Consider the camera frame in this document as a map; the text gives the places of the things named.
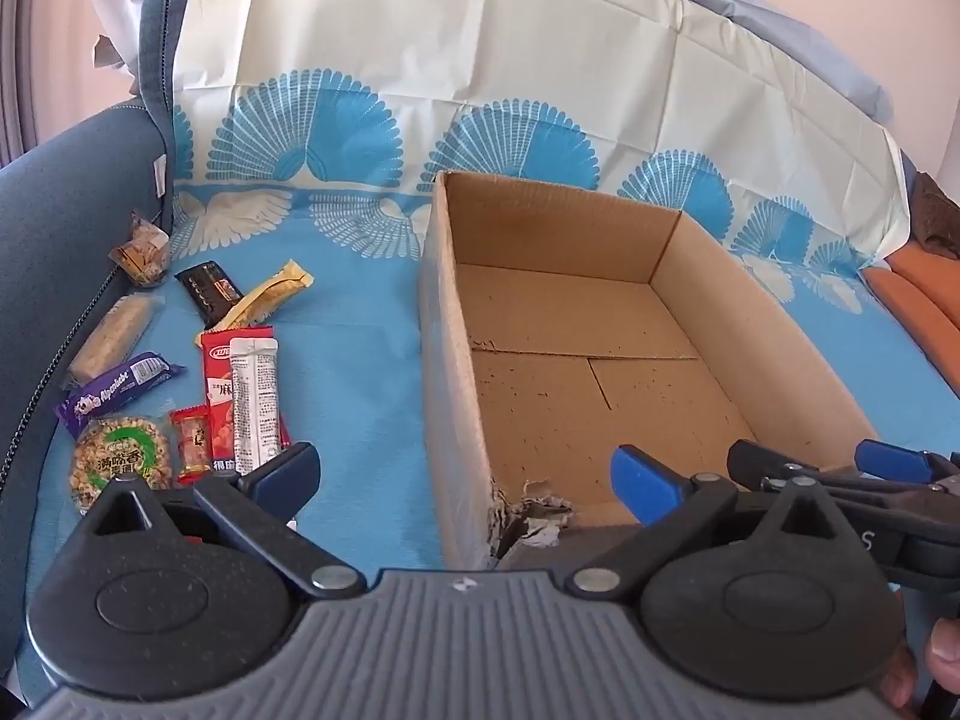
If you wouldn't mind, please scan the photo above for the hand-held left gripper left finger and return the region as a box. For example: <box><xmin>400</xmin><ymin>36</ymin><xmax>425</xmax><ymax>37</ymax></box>
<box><xmin>64</xmin><ymin>441</ymin><xmax>368</xmax><ymax>601</ymax></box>

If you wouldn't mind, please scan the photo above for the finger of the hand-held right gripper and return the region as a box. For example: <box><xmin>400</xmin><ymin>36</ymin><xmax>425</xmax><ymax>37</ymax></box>
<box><xmin>726</xmin><ymin>439</ymin><xmax>931</xmax><ymax>516</ymax></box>
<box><xmin>855</xmin><ymin>439</ymin><xmax>960</xmax><ymax>492</ymax></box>

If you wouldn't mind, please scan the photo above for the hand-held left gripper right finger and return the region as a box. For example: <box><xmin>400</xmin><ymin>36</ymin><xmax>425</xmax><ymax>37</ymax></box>
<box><xmin>566</xmin><ymin>444</ymin><xmax>848</xmax><ymax>601</ymax></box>

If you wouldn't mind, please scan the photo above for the cardboard box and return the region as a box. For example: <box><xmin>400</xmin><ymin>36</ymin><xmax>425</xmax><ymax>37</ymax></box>
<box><xmin>418</xmin><ymin>169</ymin><xmax>880</xmax><ymax>571</ymax></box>

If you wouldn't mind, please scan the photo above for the black chocolate bar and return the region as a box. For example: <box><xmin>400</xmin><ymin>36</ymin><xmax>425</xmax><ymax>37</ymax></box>
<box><xmin>175</xmin><ymin>261</ymin><xmax>245</xmax><ymax>331</ymax></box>

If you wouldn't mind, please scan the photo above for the clear rice cracker bar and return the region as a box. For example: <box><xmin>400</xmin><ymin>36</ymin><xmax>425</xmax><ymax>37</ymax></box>
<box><xmin>67</xmin><ymin>294</ymin><xmax>162</xmax><ymax>385</ymax></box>

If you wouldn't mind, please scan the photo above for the clear bag of cookies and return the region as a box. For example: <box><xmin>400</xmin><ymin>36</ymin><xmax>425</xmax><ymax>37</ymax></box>
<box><xmin>109</xmin><ymin>211</ymin><xmax>172</xmax><ymax>287</ymax></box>

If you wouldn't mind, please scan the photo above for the person's right hand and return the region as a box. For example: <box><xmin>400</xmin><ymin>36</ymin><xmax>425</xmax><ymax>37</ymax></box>
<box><xmin>883</xmin><ymin>615</ymin><xmax>960</xmax><ymax>711</ymax></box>

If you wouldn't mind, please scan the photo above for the white stick packet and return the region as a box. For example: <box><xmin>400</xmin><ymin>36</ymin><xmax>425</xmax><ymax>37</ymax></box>
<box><xmin>229</xmin><ymin>337</ymin><xmax>284</xmax><ymax>470</ymax></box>

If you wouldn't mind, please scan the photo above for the small red snack packet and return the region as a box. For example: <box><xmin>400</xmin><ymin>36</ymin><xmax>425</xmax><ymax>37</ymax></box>
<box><xmin>169</xmin><ymin>405</ymin><xmax>215</xmax><ymax>487</ymax></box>

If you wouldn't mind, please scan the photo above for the long red snack packet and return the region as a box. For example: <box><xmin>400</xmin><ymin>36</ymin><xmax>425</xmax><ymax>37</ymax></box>
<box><xmin>199</xmin><ymin>324</ymin><xmax>292</xmax><ymax>477</ymax></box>

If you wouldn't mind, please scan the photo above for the blue fan print blanket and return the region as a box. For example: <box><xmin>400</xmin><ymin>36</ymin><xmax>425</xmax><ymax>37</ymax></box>
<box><xmin>15</xmin><ymin>0</ymin><xmax>960</xmax><ymax>691</ymax></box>

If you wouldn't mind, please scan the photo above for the orange cushion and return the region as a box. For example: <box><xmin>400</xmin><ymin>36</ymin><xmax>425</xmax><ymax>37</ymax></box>
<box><xmin>862</xmin><ymin>244</ymin><xmax>960</xmax><ymax>391</ymax></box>

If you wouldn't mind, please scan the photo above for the yellow wrapped snack bar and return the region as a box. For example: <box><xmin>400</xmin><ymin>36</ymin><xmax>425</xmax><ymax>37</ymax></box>
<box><xmin>212</xmin><ymin>260</ymin><xmax>312</xmax><ymax>332</ymax></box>

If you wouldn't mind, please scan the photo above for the round green label peanut snack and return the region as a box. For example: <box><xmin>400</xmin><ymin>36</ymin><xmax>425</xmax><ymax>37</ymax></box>
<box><xmin>69</xmin><ymin>414</ymin><xmax>177</xmax><ymax>517</ymax></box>

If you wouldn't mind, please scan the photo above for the purple candy packet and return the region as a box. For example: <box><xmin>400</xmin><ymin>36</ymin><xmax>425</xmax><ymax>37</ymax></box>
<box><xmin>54</xmin><ymin>350</ymin><xmax>186</xmax><ymax>440</ymax></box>

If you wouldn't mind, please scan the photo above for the brown cloth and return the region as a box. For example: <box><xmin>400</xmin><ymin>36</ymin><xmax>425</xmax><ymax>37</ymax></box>
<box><xmin>911</xmin><ymin>172</ymin><xmax>960</xmax><ymax>260</ymax></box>

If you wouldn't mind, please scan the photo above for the light blue sheet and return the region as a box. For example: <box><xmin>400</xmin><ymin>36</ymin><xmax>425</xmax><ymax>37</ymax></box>
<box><xmin>667</xmin><ymin>0</ymin><xmax>893</xmax><ymax>121</ymax></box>

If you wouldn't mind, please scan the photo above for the grey curtain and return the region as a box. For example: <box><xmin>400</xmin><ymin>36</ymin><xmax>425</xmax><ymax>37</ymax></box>
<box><xmin>0</xmin><ymin>0</ymin><xmax>42</xmax><ymax>166</ymax></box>

